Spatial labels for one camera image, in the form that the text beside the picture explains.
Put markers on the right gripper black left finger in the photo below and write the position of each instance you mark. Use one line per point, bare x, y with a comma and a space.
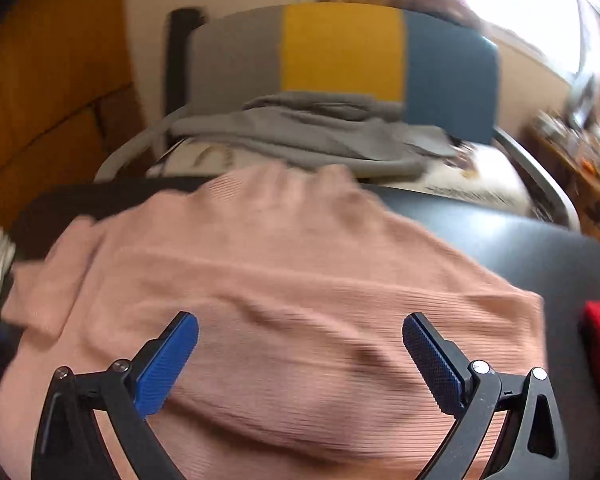
69, 444

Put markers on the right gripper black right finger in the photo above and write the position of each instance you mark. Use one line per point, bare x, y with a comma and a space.
531, 443

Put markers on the pink knit sweater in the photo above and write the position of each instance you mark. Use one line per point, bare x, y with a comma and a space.
300, 284

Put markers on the cluttered wooden desk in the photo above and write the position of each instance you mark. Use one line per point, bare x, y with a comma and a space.
579, 183

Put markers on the grey garment on chair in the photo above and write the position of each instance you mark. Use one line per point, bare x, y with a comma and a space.
315, 129

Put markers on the grey yellow blue chair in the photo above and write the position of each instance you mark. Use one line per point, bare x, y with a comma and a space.
443, 74

